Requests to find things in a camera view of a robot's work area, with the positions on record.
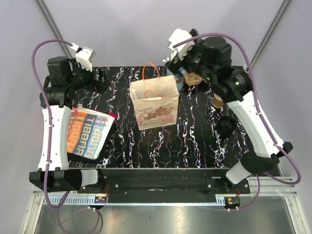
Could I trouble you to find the bottom pulp cup carrier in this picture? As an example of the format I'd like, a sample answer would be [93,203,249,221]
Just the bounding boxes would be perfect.
[184,72,203,86]

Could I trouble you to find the stacked paper coffee cups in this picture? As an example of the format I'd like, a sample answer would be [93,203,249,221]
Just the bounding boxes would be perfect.
[213,93,224,108]

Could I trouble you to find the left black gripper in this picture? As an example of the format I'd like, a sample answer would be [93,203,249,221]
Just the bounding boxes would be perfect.
[67,58,111,94]

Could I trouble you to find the black marble pattern mat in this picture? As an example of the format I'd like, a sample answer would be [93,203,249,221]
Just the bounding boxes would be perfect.
[73,66,254,168]

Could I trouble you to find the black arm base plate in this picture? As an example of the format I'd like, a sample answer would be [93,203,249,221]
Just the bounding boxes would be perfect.
[78,168,250,195]

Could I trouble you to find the red fabric item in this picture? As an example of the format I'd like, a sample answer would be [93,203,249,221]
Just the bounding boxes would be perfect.
[108,113,118,122]

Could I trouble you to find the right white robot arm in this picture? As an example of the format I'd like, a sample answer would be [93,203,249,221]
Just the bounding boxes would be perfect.
[166,30,293,193]

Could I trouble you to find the blue cylindrical stirrer holder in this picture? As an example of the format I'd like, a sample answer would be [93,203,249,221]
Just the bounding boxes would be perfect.
[167,67,185,90]

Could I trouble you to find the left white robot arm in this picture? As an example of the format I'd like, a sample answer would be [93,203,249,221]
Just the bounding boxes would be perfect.
[29,57,105,193]

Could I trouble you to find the printed kraft paper bag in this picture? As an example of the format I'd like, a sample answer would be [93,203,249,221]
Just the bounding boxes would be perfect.
[129,62,179,131]

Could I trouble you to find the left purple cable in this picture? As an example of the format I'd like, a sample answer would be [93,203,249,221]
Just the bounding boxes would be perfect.
[31,39,103,234]

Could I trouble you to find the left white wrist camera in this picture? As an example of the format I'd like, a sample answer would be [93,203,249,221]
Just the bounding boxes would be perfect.
[70,43,96,72]

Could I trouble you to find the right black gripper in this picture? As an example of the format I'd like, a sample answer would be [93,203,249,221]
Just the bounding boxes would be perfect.
[165,28,216,83]

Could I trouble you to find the stacked black cup lids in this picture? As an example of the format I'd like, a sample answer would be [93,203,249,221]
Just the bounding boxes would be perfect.
[216,116,236,137]

